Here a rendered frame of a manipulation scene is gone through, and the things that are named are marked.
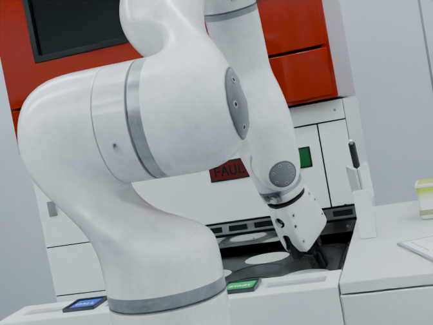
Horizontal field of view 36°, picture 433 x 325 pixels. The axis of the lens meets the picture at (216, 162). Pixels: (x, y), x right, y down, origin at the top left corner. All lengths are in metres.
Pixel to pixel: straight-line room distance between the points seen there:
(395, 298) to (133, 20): 0.51
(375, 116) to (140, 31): 2.35
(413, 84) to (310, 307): 2.15
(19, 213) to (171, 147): 3.01
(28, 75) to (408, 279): 1.11
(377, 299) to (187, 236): 0.39
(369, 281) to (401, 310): 0.06
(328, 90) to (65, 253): 0.80
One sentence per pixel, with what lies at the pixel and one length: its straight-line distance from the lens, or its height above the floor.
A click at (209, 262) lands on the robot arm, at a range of 0.64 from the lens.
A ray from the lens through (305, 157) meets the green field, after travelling 1.54.
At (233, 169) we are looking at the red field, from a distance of 1.58.
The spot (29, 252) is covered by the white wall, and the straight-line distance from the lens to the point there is 3.60.
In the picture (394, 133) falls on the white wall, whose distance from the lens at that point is 3.02.
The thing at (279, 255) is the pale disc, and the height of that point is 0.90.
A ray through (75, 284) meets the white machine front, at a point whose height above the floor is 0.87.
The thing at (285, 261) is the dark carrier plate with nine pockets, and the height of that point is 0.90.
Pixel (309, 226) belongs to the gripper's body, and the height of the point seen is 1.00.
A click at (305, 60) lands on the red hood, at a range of 1.49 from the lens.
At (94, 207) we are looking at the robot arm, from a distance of 0.64.
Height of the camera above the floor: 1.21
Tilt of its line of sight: 3 degrees down
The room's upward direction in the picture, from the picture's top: 10 degrees counter-clockwise
